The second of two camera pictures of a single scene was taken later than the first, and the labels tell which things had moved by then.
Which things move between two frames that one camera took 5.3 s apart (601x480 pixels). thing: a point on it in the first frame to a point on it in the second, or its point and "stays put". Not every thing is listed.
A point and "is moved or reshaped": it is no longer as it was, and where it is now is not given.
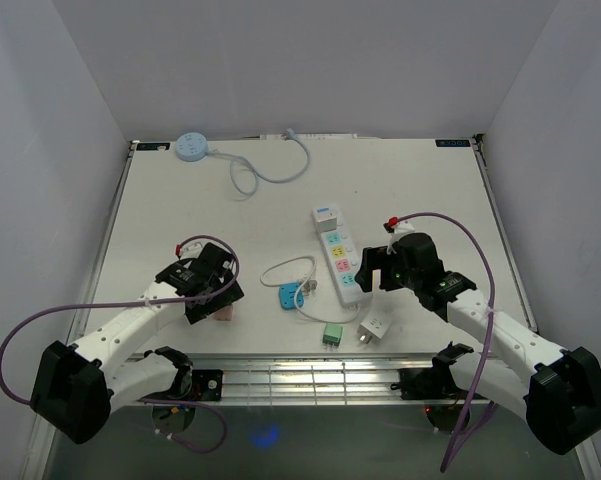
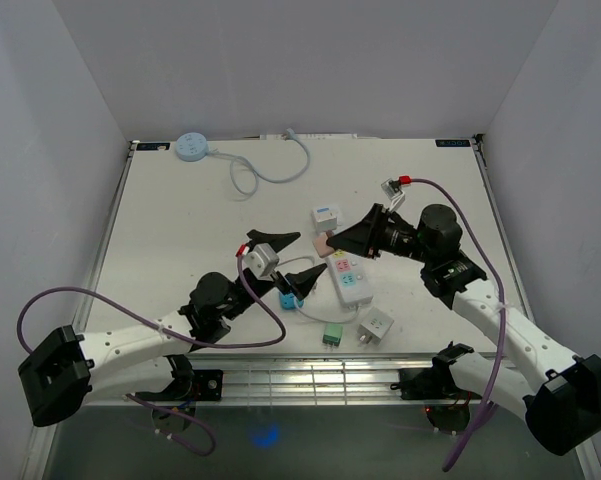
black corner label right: x=453 y=143 stays put
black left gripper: x=226 y=294 to x=299 y=283
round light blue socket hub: x=191 y=146 stays put
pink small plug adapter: x=224 y=314 is moved or reshaped
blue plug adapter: x=287 y=295 stays put
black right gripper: x=374 y=258 to x=366 y=236
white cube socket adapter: x=373 y=324 stays put
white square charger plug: x=324 y=219 stays put
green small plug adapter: x=332 y=335 stays put
